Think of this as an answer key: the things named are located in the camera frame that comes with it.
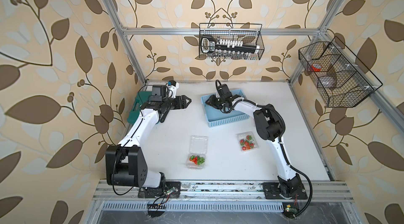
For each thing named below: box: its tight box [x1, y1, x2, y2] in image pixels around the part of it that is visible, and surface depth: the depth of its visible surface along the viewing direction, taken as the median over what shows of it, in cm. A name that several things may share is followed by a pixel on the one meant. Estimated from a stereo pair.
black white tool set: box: [200, 34, 261, 59], surface depth 86 cm
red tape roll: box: [310, 63, 322, 73], surface depth 84 cm
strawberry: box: [189, 155, 206, 166], surface depth 84 cm
